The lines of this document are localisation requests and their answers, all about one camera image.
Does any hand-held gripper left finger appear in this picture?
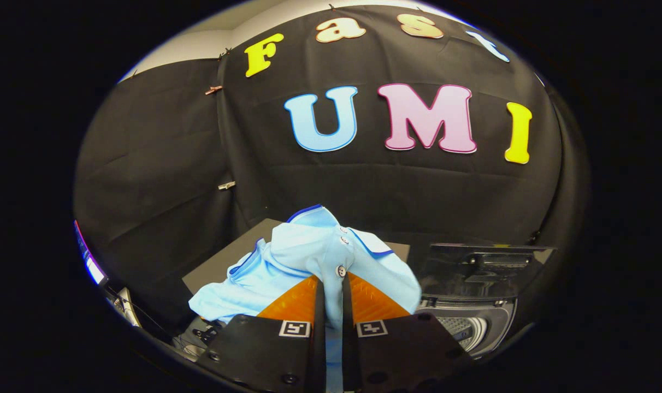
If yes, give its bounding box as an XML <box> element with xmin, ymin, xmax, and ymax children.
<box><xmin>199</xmin><ymin>275</ymin><xmax>327</xmax><ymax>393</ymax></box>

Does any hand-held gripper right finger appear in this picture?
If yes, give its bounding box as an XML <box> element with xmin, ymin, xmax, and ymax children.
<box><xmin>342</xmin><ymin>271</ymin><xmax>475</xmax><ymax>393</ymax></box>

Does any light blue polo shirt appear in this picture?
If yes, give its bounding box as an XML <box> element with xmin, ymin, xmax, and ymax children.
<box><xmin>189</xmin><ymin>205</ymin><xmax>422</xmax><ymax>393</ymax></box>

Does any grey top-load washing machine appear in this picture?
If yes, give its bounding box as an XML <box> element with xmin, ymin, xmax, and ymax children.
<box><xmin>416</xmin><ymin>295</ymin><xmax>518</xmax><ymax>359</ymax></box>

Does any grey cabinet box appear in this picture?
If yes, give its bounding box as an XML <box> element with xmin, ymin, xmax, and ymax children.
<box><xmin>182</xmin><ymin>218</ymin><xmax>411</xmax><ymax>295</ymax></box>

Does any black backdrop cloth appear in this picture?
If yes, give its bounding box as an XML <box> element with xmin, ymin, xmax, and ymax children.
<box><xmin>73</xmin><ymin>4</ymin><xmax>591</xmax><ymax>339</ymax></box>

